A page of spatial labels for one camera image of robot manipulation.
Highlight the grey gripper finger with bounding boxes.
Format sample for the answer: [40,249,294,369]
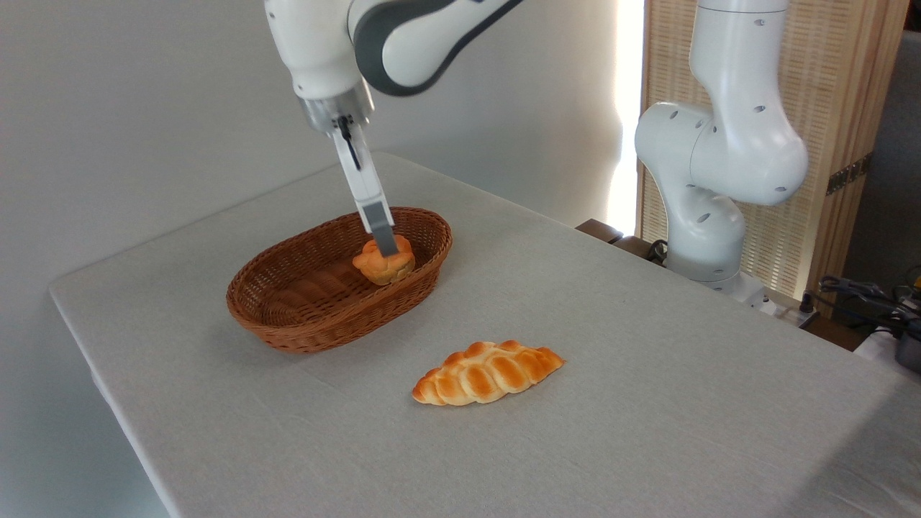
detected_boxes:
[361,199,401,258]

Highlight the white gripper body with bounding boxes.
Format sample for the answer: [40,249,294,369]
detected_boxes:
[331,122,393,217]

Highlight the round orange bread roll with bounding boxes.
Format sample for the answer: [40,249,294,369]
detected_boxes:
[352,235,417,287]

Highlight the brown wicker oval basket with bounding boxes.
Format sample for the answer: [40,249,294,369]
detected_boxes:
[226,207,454,355]

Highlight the long braided bread loaf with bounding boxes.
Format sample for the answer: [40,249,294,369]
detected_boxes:
[412,340,566,407]

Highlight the light grey tablecloth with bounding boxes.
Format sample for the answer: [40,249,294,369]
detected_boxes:
[49,151,921,518]

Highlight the wooden slatted folding screen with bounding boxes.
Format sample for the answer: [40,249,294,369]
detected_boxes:
[633,0,912,317]

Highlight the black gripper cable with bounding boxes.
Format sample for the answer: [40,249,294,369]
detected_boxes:
[337,115,362,172]

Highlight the black cable bundle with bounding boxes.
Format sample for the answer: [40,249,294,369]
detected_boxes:
[819,273,921,336]

